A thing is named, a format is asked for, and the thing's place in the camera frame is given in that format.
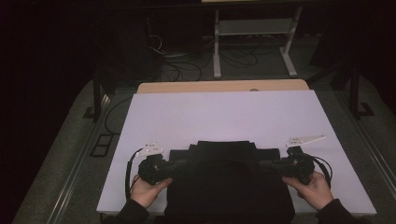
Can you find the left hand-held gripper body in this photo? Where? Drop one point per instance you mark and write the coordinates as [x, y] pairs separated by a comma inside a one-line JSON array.
[[152, 169]]

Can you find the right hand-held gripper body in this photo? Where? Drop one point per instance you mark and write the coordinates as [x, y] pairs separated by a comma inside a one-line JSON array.
[[297, 168]]

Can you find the black tank top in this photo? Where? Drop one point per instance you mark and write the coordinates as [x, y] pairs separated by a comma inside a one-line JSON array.
[[227, 189]]

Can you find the person's left hand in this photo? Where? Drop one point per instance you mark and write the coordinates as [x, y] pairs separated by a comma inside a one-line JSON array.
[[146, 193]]

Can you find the person's right hand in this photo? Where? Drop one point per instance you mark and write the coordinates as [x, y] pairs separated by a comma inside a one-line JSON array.
[[314, 193]]

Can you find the white board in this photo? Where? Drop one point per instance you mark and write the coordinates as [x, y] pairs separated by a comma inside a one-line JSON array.
[[218, 115]]

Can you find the black metal stand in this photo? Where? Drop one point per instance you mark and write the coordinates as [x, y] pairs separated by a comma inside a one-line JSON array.
[[97, 96], [355, 93]]

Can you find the white metal stand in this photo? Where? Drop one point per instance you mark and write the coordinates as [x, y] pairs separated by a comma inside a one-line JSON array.
[[253, 26]]

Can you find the metal floor rail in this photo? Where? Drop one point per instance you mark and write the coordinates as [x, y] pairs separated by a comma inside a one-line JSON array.
[[378, 165], [77, 174]]

